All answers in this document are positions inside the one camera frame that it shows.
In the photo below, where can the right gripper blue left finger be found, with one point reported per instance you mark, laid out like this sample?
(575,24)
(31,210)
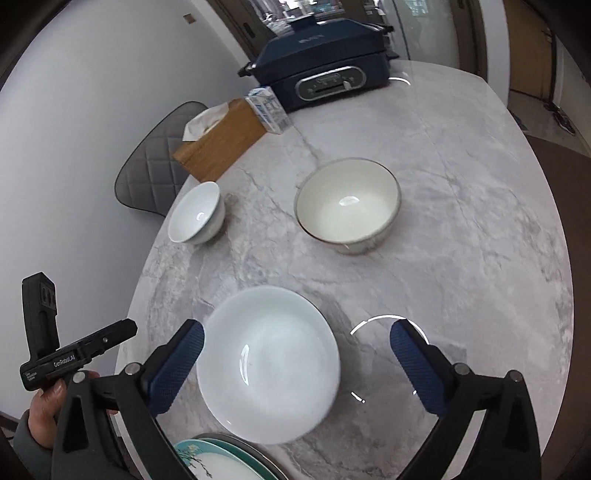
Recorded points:
(170,364)

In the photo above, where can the grey gradient plate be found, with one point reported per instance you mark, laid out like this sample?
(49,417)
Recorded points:
(253,451)

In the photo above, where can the wooden tissue box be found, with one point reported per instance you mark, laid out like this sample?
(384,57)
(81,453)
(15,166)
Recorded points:
(210,156)

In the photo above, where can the dark blue electric cooker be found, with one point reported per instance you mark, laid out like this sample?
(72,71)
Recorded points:
(318,60)

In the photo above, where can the grey left sleeve forearm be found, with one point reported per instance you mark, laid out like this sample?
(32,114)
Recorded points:
(36,458)

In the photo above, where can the grey quilted chair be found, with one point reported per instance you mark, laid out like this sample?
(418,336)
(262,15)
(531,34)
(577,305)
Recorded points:
(150,179)

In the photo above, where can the small white bowl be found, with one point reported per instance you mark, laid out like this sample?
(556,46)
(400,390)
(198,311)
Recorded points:
(198,216)

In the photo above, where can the large teal floral plate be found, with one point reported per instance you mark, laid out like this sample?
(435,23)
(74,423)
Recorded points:
(216,459)

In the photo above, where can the small blue white carton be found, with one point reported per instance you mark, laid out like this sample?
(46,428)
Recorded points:
(268,110)

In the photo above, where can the cream bowl pink flowers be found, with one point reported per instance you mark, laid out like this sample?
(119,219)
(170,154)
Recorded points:
(349,204)

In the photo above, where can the person's left hand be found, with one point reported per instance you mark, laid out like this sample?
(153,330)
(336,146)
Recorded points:
(45,406)

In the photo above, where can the wide white bowl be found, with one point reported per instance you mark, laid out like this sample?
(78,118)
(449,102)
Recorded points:
(270,368)

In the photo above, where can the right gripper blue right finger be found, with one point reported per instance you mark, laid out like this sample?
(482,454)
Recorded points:
(424,365)

